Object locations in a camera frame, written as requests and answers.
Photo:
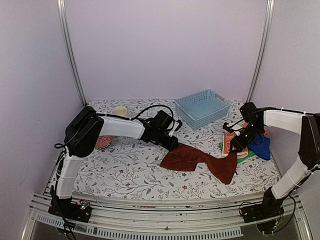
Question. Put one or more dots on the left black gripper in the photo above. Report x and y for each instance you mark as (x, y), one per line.
(171, 146)

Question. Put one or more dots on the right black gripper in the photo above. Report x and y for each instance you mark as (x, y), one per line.
(239, 144)

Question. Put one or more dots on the brown towel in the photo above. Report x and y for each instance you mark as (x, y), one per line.
(185, 159)

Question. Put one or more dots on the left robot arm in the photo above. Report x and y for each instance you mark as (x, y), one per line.
(82, 134)

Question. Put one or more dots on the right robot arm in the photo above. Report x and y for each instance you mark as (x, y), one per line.
(256, 175)

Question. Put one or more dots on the blue towel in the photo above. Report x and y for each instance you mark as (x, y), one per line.
(261, 147)

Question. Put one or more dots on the green towel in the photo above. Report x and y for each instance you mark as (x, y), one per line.
(249, 154)

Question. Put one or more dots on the orange patterned towel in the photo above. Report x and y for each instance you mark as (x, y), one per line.
(229, 136)

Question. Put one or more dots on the cream ceramic mug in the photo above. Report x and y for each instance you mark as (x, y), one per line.
(121, 111)

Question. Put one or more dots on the light blue plastic basket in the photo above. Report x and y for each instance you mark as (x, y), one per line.
(201, 108)

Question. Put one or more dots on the red patterned small bowl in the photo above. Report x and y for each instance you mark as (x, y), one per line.
(103, 141)

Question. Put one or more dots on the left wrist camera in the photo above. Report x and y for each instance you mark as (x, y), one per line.
(166, 123)

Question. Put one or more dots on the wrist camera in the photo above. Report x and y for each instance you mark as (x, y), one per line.
(166, 123)
(233, 128)

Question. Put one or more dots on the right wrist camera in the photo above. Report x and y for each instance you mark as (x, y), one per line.
(233, 128)

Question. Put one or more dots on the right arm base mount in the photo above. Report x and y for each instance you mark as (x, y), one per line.
(270, 207)

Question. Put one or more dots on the front aluminium rail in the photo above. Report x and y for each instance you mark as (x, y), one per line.
(202, 219)

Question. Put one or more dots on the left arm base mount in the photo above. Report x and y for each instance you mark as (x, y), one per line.
(78, 211)

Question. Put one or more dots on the right aluminium frame post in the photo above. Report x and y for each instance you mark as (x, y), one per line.
(270, 4)

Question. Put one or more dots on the aluminium frame post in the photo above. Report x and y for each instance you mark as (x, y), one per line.
(69, 49)
(270, 4)

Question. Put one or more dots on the left aluminium frame post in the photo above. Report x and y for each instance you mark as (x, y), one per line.
(69, 49)

